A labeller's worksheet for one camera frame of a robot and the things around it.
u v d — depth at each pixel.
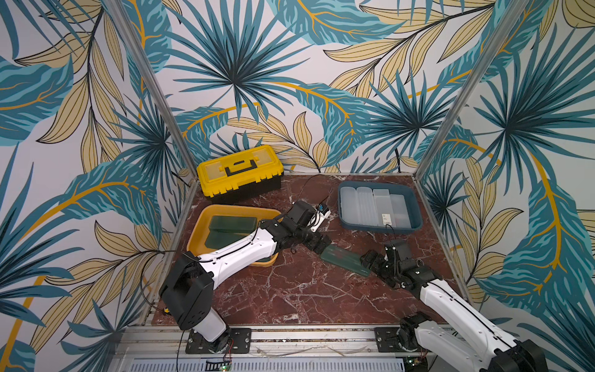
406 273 0.61
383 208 1.00
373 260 0.76
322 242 0.72
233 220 1.00
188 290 0.42
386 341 0.73
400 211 1.03
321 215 0.70
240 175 0.97
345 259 0.90
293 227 0.62
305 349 0.73
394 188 1.14
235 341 0.73
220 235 0.94
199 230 0.95
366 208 1.02
